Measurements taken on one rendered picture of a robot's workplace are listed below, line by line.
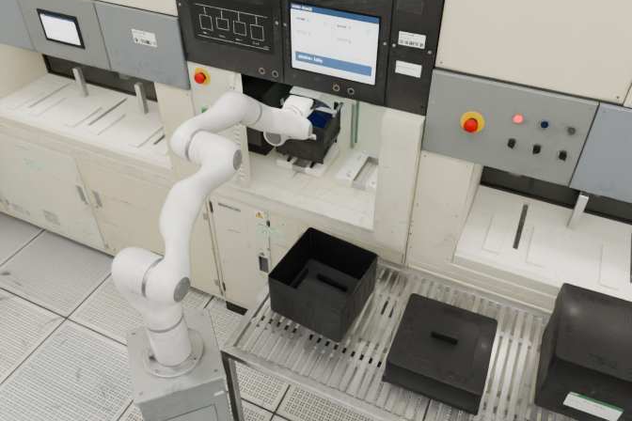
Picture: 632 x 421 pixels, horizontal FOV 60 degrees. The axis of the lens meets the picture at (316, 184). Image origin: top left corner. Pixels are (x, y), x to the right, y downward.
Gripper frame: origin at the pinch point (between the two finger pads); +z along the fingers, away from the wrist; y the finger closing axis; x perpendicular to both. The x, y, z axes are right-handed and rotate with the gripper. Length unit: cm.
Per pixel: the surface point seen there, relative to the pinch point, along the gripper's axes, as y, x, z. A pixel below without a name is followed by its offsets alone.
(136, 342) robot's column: -20, -44, -99
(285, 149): -6.7, -22.9, -8.4
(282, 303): 20, -36, -71
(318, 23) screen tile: 16, 44, -29
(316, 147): 7.2, -17.6, -8.7
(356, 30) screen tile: 28, 43, -30
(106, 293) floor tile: -100, -120, -41
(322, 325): 35, -38, -74
